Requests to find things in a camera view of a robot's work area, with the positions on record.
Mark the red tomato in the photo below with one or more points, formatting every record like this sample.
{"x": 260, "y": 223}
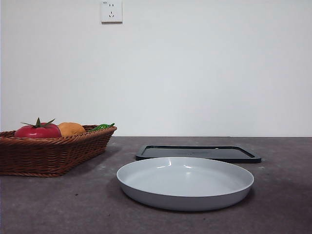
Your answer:
{"x": 36, "y": 132}

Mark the green pepper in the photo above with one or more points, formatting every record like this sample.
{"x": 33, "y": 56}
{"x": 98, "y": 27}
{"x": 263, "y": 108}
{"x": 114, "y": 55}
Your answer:
{"x": 102, "y": 126}

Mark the black rectangular tray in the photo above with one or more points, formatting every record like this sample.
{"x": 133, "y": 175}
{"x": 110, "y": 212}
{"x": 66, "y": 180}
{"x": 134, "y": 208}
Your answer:
{"x": 219, "y": 152}

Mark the grey round plate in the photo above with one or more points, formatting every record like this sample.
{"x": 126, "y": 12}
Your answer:
{"x": 185, "y": 195}

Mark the brown potato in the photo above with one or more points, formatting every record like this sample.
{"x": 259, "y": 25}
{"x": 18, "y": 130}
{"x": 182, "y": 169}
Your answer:
{"x": 72, "y": 129}

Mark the brown wicker basket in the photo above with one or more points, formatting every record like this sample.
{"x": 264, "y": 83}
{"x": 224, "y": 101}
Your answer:
{"x": 48, "y": 156}

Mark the white wall socket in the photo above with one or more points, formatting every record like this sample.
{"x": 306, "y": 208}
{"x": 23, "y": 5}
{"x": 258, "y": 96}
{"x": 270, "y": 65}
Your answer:
{"x": 111, "y": 17}

